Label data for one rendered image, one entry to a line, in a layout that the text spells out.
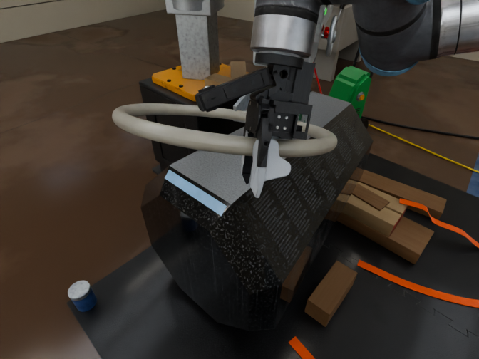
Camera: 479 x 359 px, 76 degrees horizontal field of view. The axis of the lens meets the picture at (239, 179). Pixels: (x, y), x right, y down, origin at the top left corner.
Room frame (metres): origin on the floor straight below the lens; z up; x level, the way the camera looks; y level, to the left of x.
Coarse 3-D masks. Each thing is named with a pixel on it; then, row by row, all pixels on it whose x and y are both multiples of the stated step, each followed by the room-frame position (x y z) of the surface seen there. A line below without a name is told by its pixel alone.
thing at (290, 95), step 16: (272, 64) 0.45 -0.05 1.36; (288, 64) 0.43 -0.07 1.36; (304, 64) 0.45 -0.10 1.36; (272, 80) 0.44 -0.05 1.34; (288, 80) 0.45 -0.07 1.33; (304, 80) 0.44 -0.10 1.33; (256, 96) 0.42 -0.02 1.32; (272, 96) 0.43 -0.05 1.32; (288, 96) 0.44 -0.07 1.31; (304, 96) 0.44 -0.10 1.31; (256, 112) 0.41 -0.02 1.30; (272, 112) 0.41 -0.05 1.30; (288, 112) 0.41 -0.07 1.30; (304, 112) 0.41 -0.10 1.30; (256, 128) 0.39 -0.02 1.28; (272, 128) 0.41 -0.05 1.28; (288, 128) 0.41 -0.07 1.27
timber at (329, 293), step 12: (336, 264) 0.97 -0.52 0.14; (324, 276) 0.90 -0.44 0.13; (336, 276) 0.90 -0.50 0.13; (348, 276) 0.90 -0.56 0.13; (324, 288) 0.83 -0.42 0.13; (336, 288) 0.83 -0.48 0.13; (348, 288) 0.85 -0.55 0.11; (312, 300) 0.77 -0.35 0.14; (324, 300) 0.77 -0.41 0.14; (336, 300) 0.77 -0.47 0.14; (312, 312) 0.75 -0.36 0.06; (324, 312) 0.71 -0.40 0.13; (324, 324) 0.70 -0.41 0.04
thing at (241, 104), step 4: (244, 96) 0.91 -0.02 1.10; (248, 96) 0.94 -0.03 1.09; (240, 100) 0.87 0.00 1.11; (244, 100) 0.91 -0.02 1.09; (248, 100) 0.94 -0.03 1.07; (236, 104) 0.85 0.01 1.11; (240, 104) 0.87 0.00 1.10; (244, 104) 0.91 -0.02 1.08; (236, 108) 0.83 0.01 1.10; (240, 108) 0.87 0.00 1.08; (244, 108) 0.91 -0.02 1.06; (236, 120) 0.83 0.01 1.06
